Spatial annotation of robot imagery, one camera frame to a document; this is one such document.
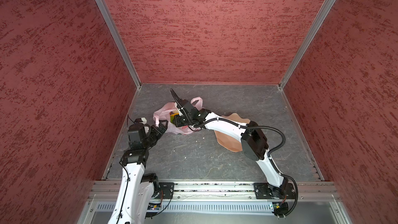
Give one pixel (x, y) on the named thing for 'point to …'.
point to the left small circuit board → (154, 206)
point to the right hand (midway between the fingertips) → (173, 124)
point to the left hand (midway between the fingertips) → (165, 129)
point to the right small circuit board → (280, 209)
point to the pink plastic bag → (163, 114)
